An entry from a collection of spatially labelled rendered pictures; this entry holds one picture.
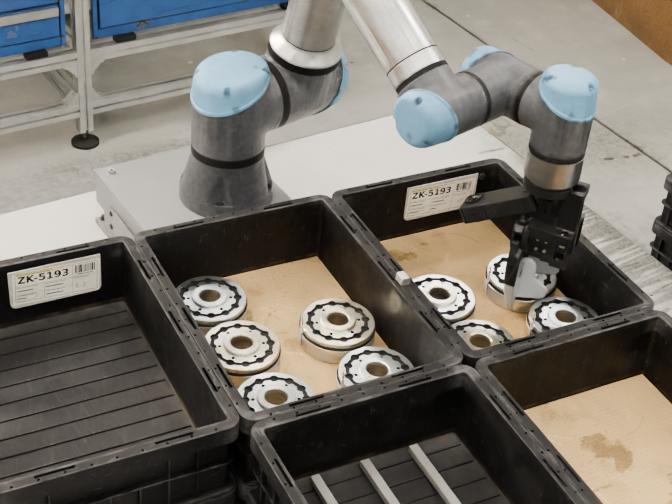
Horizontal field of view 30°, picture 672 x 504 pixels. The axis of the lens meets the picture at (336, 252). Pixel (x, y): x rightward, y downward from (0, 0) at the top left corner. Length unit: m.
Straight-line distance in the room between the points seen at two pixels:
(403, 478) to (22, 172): 2.24
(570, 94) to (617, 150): 2.34
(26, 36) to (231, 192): 1.62
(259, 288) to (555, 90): 0.51
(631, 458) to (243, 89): 0.77
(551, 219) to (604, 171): 2.11
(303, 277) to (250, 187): 0.21
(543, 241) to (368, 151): 0.72
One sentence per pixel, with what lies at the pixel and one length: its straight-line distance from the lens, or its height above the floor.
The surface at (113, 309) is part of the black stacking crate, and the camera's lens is 1.76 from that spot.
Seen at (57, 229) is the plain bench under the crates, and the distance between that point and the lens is 2.14.
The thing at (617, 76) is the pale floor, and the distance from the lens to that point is 4.38.
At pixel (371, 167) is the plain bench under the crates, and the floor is 0.70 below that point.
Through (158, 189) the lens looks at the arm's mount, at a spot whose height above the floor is 0.81.
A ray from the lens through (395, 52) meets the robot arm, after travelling 1.60.
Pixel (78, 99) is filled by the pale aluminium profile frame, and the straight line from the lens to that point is 3.62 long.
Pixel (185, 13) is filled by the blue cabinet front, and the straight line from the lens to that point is 3.67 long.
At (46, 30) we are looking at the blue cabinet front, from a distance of 3.51.
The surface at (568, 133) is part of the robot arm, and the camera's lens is 1.63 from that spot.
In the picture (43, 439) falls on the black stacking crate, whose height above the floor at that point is 0.83.
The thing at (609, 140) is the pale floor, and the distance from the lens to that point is 3.99.
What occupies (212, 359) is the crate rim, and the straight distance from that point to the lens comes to 1.53.
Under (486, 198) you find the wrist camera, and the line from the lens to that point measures 1.75.
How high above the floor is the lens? 1.93
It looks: 36 degrees down
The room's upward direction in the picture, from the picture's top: 5 degrees clockwise
